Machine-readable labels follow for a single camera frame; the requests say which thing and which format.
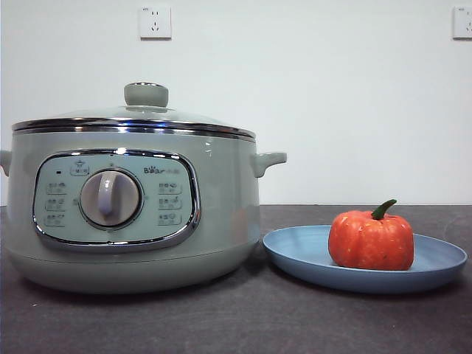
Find white wall socket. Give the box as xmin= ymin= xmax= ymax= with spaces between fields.
xmin=139 ymin=5 xmax=173 ymax=41
xmin=452 ymin=6 xmax=472 ymax=40

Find blue round plate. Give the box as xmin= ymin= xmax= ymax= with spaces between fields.
xmin=262 ymin=224 xmax=468 ymax=295

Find glass lid with green knob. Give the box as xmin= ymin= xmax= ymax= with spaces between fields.
xmin=11 ymin=82 xmax=256 ymax=140

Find pale green electric steamer pot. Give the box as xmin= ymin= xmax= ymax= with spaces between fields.
xmin=0 ymin=128 xmax=288 ymax=295

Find orange pumpkin with green stem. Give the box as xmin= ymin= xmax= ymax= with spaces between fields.
xmin=327 ymin=198 xmax=415 ymax=271

